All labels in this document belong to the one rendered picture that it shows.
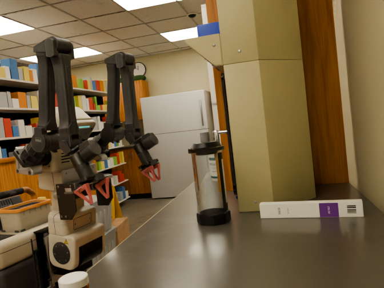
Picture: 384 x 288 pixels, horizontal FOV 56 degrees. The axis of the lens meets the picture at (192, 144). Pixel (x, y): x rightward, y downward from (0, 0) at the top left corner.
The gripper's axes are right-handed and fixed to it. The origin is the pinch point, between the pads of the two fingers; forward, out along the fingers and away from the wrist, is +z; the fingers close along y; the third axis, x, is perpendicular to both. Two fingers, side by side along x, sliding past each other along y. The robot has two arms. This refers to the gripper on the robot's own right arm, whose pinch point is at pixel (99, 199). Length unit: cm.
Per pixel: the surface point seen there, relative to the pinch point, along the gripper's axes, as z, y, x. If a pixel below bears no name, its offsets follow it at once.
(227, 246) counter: 32, -30, -53
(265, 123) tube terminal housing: 9, 3, -69
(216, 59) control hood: -16, 0, -67
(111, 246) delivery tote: 17, 164, 155
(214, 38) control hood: -22, 0, -70
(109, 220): -6, 169, 146
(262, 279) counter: 37, -46, -64
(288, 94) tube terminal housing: 4, 12, -78
